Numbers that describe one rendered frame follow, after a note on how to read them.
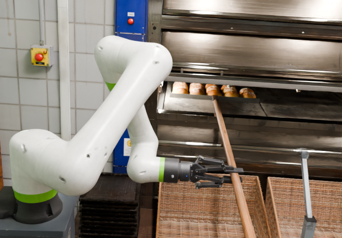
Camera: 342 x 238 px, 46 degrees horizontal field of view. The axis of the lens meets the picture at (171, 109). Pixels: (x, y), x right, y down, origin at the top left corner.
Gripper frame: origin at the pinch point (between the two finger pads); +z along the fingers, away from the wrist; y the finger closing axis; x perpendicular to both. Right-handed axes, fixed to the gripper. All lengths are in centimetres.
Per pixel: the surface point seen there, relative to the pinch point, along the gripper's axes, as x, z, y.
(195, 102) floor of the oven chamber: -93, -11, 1
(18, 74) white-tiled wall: -72, -108, -14
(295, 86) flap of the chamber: -55, 35, -22
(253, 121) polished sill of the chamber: -70, 20, 3
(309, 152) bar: -33, 39, 3
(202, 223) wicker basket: -58, -3, 61
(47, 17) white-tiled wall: -71, -91, -45
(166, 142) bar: -33.4, -26.3, 2.9
